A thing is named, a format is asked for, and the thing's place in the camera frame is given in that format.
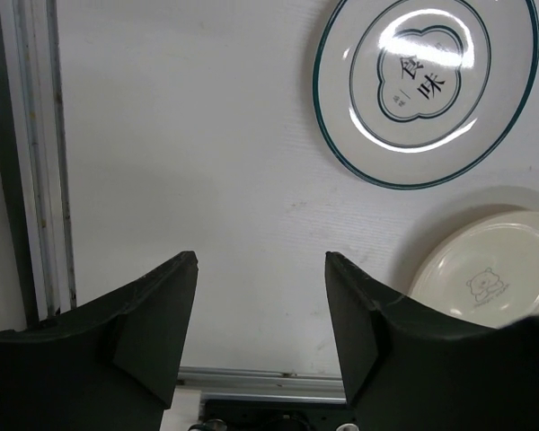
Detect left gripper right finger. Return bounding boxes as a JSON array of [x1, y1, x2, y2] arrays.
[[325, 252, 539, 430]]

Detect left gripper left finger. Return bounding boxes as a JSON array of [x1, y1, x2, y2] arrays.
[[0, 251, 198, 430]]

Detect cream plate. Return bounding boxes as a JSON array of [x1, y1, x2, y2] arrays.
[[409, 211, 539, 328]]

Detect white plate with black rings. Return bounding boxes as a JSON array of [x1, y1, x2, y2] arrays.
[[312, 1, 539, 190]]

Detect aluminium front rail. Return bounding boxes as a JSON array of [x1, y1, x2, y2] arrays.
[[176, 366, 345, 404]]

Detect aluminium rail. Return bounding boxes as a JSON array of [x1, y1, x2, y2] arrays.
[[176, 366, 345, 404], [0, 1, 76, 321]]

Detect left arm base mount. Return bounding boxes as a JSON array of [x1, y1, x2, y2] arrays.
[[199, 399, 359, 430]]

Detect aluminium left rail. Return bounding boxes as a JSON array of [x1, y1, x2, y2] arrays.
[[0, 1, 76, 321]]

